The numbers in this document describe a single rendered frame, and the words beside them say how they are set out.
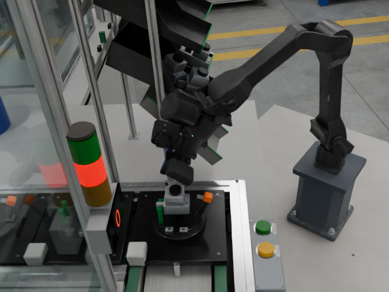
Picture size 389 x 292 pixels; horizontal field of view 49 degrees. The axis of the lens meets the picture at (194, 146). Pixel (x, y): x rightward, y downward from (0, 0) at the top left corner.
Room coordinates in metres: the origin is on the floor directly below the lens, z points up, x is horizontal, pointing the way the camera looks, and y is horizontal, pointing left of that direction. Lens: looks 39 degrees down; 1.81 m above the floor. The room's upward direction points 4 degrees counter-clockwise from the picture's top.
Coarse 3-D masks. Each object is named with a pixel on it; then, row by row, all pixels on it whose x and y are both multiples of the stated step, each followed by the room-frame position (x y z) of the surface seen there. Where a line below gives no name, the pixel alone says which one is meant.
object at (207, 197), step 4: (208, 192) 0.74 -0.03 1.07; (200, 196) 0.74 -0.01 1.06; (204, 196) 0.73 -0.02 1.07; (208, 196) 0.73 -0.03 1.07; (204, 200) 0.73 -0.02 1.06; (208, 200) 0.73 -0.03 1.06; (204, 204) 0.73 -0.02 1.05; (200, 208) 0.73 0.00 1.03; (204, 208) 0.73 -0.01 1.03; (200, 212) 0.73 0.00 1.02; (200, 216) 0.73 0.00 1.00
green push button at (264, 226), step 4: (260, 220) 0.73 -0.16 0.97; (264, 220) 0.73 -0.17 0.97; (256, 224) 0.72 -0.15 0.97; (260, 224) 0.71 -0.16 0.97; (264, 224) 0.71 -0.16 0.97; (268, 224) 0.71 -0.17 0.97; (256, 228) 0.70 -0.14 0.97; (260, 228) 0.70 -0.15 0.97; (264, 228) 0.70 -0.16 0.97; (268, 228) 0.70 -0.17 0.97; (260, 232) 0.69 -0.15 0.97; (264, 232) 0.69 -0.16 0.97; (268, 232) 0.69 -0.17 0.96
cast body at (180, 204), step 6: (168, 186) 0.76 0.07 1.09; (174, 186) 0.75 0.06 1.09; (180, 186) 0.75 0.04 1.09; (168, 192) 0.74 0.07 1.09; (174, 192) 0.73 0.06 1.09; (180, 192) 0.73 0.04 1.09; (168, 198) 0.72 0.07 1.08; (174, 198) 0.72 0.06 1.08; (180, 198) 0.72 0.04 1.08; (186, 198) 0.74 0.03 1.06; (156, 204) 0.74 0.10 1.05; (162, 204) 0.74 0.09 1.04; (168, 204) 0.72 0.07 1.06; (174, 204) 0.72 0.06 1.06; (180, 204) 0.72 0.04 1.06; (186, 204) 0.72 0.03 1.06; (168, 210) 0.72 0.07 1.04; (174, 210) 0.72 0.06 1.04; (180, 210) 0.72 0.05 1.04; (186, 210) 0.72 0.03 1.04
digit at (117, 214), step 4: (116, 200) 0.57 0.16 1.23; (116, 204) 0.57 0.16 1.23; (116, 208) 0.56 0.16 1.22; (116, 212) 0.56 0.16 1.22; (116, 216) 0.55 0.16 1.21; (120, 216) 0.58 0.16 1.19; (116, 220) 0.55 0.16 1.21; (120, 220) 0.57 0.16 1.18; (116, 224) 0.54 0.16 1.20; (120, 224) 0.57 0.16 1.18; (116, 228) 0.54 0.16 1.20
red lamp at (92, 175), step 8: (80, 168) 0.54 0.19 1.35; (88, 168) 0.54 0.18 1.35; (96, 168) 0.54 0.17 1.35; (104, 168) 0.56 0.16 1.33; (80, 176) 0.54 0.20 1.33; (88, 176) 0.53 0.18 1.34; (96, 176) 0.54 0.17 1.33; (104, 176) 0.55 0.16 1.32; (88, 184) 0.54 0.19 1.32; (96, 184) 0.54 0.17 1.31
